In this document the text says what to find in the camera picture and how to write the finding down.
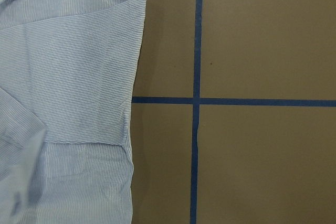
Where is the light blue striped shirt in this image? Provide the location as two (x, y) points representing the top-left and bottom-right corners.
(1, 0), (146, 223)

